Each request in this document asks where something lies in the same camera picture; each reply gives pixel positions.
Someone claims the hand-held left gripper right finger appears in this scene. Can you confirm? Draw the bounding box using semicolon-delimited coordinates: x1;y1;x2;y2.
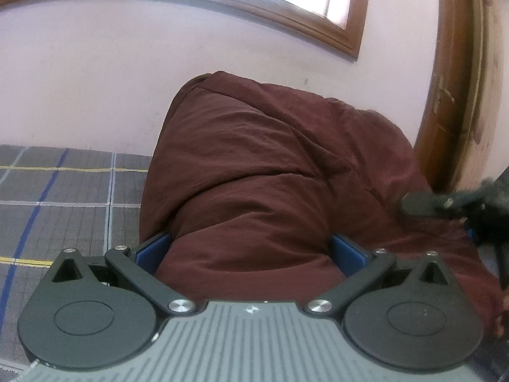
304;233;453;320

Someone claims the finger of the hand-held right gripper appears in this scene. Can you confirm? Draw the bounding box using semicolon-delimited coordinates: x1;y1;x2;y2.
400;190;470;219
463;225;490;248

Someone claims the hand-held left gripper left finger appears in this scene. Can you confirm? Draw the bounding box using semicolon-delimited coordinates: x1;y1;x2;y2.
50;231;196;320

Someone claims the brown puffer jacket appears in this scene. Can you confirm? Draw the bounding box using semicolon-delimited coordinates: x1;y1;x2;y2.
139;71;509;343

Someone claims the grey plaid bed sheet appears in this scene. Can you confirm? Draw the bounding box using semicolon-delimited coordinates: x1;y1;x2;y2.
0;145;154;371

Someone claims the wooden door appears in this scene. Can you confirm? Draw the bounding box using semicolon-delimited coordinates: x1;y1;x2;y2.
414;0;509;197

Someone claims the wooden framed window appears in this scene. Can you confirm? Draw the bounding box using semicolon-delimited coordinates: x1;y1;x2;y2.
0;0;374;62

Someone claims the brass door handle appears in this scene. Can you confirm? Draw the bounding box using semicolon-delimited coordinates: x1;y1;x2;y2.
431;75;456;117

